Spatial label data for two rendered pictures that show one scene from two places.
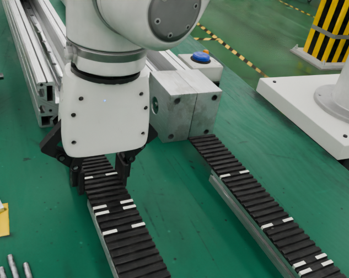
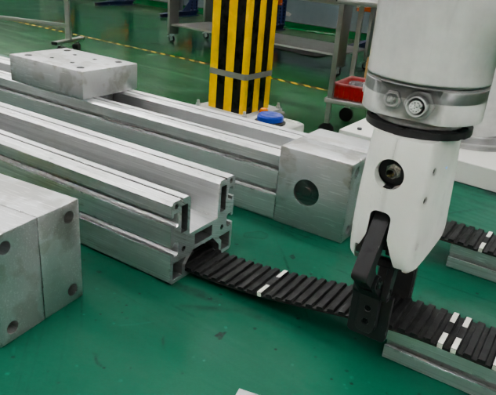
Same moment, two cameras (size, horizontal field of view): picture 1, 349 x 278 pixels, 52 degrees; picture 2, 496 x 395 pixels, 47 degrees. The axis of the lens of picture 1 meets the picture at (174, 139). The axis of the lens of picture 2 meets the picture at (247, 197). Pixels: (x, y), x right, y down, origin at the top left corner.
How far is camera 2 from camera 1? 0.39 m
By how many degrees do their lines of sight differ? 26
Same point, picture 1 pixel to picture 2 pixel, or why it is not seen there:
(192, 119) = not seen: hidden behind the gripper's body
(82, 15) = (465, 41)
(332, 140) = (491, 174)
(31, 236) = not seen: outside the picture
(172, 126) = (349, 213)
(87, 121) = (431, 206)
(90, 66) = (460, 115)
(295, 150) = (463, 200)
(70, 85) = (425, 154)
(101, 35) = (483, 64)
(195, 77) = (335, 138)
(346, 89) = not seen: hidden behind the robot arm
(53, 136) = (378, 250)
